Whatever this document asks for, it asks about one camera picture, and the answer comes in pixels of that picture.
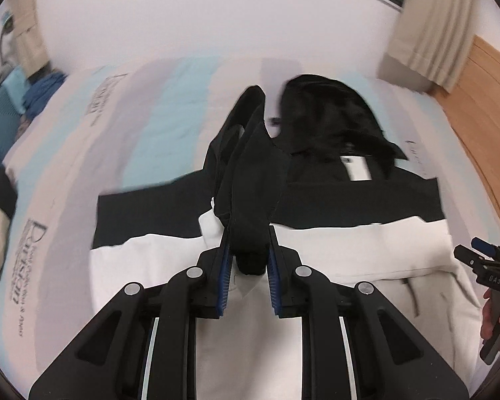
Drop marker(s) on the wooden panel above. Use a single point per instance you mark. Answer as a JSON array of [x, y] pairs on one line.
[[483, 104]]

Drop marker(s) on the black and white jacket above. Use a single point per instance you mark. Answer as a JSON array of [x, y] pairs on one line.
[[325, 141]]

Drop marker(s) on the striped printed blanket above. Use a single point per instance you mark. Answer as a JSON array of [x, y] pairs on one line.
[[108, 146]]

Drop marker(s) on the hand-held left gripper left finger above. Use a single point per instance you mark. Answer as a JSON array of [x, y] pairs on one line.
[[222, 277]]

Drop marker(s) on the blue cloth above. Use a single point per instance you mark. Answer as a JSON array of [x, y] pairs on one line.
[[41, 91]]

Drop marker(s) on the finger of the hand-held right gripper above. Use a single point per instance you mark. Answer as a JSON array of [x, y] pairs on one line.
[[466, 255], [483, 246]]

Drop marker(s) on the teal chair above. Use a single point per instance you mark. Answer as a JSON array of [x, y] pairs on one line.
[[2, 104]]

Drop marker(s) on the person's right hand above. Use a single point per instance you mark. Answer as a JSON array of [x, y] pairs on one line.
[[487, 316]]

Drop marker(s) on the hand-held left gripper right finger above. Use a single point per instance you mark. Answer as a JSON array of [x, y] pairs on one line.
[[274, 283]]

